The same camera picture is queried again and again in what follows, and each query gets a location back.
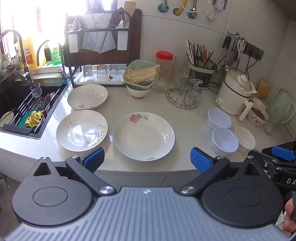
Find red-lid plastic jar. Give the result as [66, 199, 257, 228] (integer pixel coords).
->
[155, 51, 174, 93]

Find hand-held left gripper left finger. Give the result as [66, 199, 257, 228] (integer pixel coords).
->
[32, 147, 117, 196]

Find wine glass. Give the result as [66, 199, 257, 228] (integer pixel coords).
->
[30, 83, 42, 99]

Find brown cutting board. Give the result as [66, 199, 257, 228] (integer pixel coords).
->
[64, 9, 142, 69]

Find white plastic bowl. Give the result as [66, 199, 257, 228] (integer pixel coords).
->
[207, 108, 232, 131]
[211, 127, 239, 156]

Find kitchen scissors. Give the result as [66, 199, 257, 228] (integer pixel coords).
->
[238, 39, 247, 58]

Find hanging kitchen utensil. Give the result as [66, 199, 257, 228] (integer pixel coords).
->
[216, 35, 232, 67]
[228, 35, 240, 67]

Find small steel faucet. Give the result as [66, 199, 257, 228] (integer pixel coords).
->
[36, 40, 70, 81]

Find white leaf-print plate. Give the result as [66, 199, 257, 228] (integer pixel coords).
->
[56, 110, 108, 152]
[67, 84, 109, 110]

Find teal sponge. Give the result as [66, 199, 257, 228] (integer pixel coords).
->
[18, 109, 47, 128]

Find green chopstick holder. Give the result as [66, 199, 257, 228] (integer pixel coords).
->
[188, 62, 221, 90]

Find clear glass tumbler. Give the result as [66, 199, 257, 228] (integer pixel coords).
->
[263, 120, 274, 137]

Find green bowl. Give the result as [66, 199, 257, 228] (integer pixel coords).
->
[122, 60, 161, 87]

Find white tray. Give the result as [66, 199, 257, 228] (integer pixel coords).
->
[74, 69, 127, 86]

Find white dish with chopstick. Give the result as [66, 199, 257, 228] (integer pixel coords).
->
[0, 111, 15, 127]

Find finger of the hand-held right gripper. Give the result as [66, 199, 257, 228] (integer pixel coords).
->
[261, 140, 296, 161]
[251, 150, 281, 172]

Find grey sheet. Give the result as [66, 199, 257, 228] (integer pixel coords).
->
[98, 30, 116, 54]

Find roll-up drain rack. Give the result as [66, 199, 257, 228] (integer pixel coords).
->
[0, 83, 68, 135]

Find white rose-print plate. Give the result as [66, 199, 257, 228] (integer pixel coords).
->
[112, 112, 175, 162]

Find white ceramic bowl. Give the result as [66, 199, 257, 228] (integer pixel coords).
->
[235, 127, 256, 152]

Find small clear glass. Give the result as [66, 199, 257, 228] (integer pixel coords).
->
[83, 65, 93, 82]
[97, 64, 108, 82]
[109, 64, 120, 81]

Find white utensil caddy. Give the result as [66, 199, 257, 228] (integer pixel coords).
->
[117, 29, 129, 51]
[68, 30, 82, 54]

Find glass pot lid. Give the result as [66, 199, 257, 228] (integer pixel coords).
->
[228, 68, 252, 92]

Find wooden spatula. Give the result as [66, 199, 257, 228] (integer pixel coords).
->
[124, 0, 137, 18]

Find clear cut glass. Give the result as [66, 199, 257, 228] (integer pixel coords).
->
[35, 91, 57, 109]

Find yellow cloth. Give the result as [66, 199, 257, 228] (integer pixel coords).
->
[25, 110, 45, 128]

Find black dish rack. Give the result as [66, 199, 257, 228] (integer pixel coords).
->
[65, 8, 133, 89]

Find grey counter cabinet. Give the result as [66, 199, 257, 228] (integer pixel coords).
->
[95, 170, 201, 189]

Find yellow gas hose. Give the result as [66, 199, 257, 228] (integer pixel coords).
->
[173, 0, 188, 16]

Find tall steel faucet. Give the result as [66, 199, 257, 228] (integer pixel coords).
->
[0, 29, 34, 84]

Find tall ribbed glass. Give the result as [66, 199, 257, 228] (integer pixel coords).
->
[172, 56, 185, 81]

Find black power strip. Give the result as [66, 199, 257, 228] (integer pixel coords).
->
[240, 42, 264, 61]

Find person's right hand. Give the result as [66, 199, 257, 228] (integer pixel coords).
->
[283, 200, 296, 236]

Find steel pot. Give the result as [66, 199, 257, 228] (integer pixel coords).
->
[0, 65, 18, 82]

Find black sink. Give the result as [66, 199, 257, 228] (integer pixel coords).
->
[0, 77, 71, 140]

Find white bowl with red base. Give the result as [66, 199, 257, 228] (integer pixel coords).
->
[126, 82, 153, 99]

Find metal hook rail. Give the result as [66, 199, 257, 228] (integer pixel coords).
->
[226, 31, 248, 43]

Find green bottle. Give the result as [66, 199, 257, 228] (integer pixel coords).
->
[50, 40, 62, 66]

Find small white bowl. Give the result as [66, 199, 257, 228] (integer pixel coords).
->
[252, 97, 266, 109]

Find wire glass rack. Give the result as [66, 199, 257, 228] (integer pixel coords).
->
[166, 70, 204, 109]

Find black power cable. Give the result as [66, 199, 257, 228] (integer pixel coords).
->
[245, 54, 252, 77]

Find white power adapter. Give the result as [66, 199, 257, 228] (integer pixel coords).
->
[201, 0, 227, 21]

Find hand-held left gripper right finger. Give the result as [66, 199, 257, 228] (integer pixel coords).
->
[180, 147, 266, 196]

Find floral ceramic bowl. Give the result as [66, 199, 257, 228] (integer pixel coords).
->
[247, 102, 270, 127]

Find yellow box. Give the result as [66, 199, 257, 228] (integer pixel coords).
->
[257, 80, 272, 99]

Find group of clear glass cups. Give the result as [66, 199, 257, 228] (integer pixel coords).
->
[171, 60, 204, 107]

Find white electric cooking pot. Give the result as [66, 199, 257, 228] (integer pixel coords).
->
[215, 68, 258, 121]

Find green pitcher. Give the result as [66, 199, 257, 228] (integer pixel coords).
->
[266, 88, 296, 130]

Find yellow oil bottle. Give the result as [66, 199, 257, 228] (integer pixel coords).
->
[17, 35, 41, 71]

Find silver embossed sheet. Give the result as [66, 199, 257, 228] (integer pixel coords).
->
[81, 11, 103, 50]

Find dried noodles bundle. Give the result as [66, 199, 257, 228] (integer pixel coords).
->
[124, 64, 161, 85]

